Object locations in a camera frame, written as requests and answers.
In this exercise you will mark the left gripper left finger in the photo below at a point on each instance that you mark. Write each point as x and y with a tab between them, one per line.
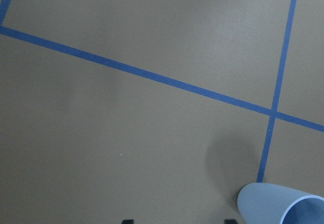
127	221

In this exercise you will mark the light blue plastic cup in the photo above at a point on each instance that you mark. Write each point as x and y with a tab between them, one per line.
271	203

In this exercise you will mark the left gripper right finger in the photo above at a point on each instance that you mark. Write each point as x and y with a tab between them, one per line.
229	221

